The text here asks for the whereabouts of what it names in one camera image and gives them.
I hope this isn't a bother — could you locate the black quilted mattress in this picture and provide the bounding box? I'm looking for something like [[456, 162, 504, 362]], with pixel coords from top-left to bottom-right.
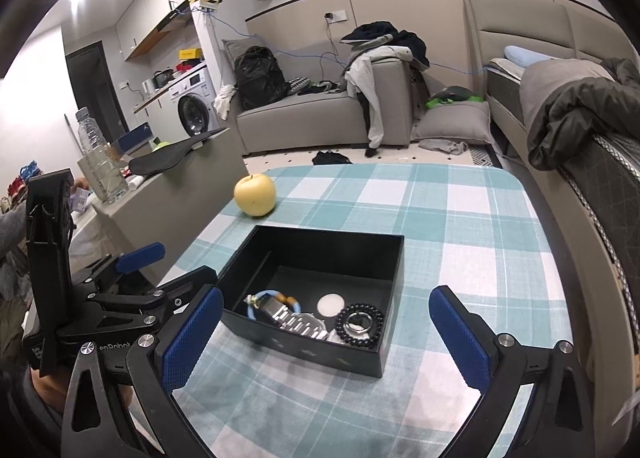
[[485, 58, 639, 454]]

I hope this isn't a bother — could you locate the light blue pillow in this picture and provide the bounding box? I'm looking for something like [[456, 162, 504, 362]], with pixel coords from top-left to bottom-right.
[[504, 45, 554, 68]]

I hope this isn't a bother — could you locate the black cardboard box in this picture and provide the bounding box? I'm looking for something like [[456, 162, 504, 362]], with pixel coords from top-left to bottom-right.
[[218, 226, 404, 378]]

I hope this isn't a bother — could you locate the dark olive jacket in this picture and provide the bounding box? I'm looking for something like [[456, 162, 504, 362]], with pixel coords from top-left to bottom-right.
[[526, 58, 639, 171]]

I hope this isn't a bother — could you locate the dark door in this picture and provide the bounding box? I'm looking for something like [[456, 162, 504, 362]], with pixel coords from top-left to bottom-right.
[[65, 42, 128, 143]]

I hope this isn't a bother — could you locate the black camera mount box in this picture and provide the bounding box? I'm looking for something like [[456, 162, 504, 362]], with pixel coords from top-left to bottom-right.
[[26, 169, 76, 374]]

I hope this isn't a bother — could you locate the grey sofa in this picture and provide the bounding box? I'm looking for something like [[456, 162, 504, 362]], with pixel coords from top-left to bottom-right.
[[221, 36, 414, 155]]

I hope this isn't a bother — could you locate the white washing machine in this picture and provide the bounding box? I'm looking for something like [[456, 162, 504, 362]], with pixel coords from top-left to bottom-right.
[[169, 66, 220, 136]]

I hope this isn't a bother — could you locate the clear plastic container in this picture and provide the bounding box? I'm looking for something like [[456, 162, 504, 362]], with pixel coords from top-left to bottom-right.
[[78, 147, 129, 204]]

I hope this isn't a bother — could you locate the black backpack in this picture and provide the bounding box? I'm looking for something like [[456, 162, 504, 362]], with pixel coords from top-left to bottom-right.
[[234, 46, 291, 110]]

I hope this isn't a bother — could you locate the black bead bracelet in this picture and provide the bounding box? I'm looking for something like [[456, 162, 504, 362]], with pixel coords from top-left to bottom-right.
[[334, 303, 386, 350]]

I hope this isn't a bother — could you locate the round white disc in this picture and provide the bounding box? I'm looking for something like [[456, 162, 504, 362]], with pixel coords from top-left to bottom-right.
[[317, 293, 345, 318]]

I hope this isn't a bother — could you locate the pile of clothes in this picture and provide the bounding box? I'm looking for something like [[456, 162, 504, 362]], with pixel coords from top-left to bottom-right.
[[340, 22, 430, 158]]

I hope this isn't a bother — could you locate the grey floor cushion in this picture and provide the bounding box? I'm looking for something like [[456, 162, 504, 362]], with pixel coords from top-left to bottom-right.
[[411, 100, 494, 145]]

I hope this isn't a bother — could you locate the clear water bottle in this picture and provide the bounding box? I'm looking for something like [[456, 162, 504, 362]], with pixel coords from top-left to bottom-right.
[[76, 107, 107, 155]]

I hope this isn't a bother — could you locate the black flat pad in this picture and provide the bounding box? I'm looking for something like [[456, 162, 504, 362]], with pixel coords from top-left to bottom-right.
[[128, 134, 209, 176]]

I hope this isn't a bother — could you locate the beige upholstered bed headboard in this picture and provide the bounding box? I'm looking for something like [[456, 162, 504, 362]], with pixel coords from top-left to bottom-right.
[[462, 0, 638, 92]]

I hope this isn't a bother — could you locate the left hand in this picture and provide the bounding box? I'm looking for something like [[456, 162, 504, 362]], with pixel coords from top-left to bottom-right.
[[29, 369, 72, 414]]

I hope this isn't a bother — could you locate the yellow box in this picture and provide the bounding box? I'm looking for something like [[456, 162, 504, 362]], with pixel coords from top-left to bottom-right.
[[179, 48, 203, 62]]

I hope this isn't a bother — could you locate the yellow apple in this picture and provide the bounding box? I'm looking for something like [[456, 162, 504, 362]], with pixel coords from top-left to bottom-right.
[[233, 173, 277, 218]]

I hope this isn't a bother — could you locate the grey blanket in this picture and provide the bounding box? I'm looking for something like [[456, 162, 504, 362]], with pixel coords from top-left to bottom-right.
[[520, 59, 613, 129]]

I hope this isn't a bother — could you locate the light blue bangle bracelet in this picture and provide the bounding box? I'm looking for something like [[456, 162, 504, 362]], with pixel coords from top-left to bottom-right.
[[243, 288, 303, 320]]

